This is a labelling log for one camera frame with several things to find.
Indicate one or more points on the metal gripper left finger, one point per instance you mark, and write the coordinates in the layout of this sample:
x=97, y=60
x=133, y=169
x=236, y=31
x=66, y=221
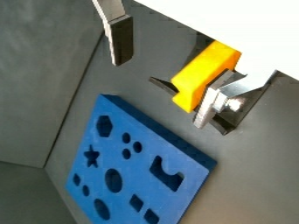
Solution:
x=118, y=28

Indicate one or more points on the yellow arch block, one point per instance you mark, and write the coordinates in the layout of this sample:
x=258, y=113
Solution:
x=217, y=58

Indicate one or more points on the blue foam shape board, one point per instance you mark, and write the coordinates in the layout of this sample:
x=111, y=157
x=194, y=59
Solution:
x=137, y=174

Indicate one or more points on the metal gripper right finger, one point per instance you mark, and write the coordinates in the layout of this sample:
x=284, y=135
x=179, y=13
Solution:
x=230, y=96

